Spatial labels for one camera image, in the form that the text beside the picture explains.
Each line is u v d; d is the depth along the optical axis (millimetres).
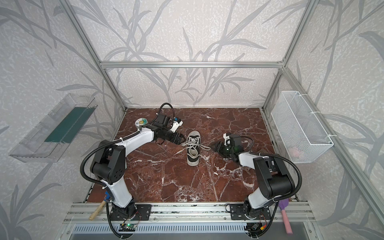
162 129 752
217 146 840
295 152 734
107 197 787
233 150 737
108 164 484
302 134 615
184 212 752
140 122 1016
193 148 912
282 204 753
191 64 946
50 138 652
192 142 954
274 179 456
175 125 858
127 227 716
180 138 843
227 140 848
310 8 709
